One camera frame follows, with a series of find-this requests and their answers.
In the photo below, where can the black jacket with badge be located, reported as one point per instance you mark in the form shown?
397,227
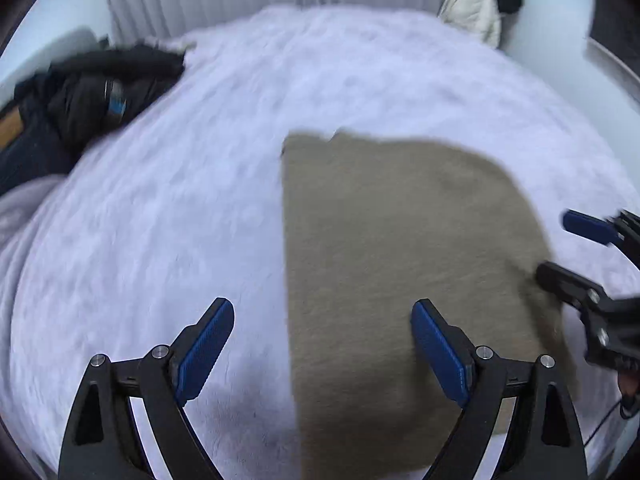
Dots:
96,92

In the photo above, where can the cream puffer jacket hanging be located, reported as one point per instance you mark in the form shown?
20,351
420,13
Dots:
479,18

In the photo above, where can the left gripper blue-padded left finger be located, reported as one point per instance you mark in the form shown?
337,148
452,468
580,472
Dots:
102,440

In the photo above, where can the person's right hand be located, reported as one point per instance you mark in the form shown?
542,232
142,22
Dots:
628,383

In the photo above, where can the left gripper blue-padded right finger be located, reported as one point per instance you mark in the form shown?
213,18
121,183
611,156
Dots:
543,440

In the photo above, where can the white fluffy bed blanket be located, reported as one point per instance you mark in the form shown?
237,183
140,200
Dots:
185,205

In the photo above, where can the dark wall-mounted screen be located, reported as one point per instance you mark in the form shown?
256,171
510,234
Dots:
614,33

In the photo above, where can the grey headboard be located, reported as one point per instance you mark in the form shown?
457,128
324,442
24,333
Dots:
78,40

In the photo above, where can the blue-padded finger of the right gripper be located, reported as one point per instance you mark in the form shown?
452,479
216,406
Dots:
623,228
611,325

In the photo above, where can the dark blue jeans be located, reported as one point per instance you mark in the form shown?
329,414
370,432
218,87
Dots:
36,152

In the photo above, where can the beige knit sweater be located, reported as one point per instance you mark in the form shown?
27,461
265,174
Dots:
371,227

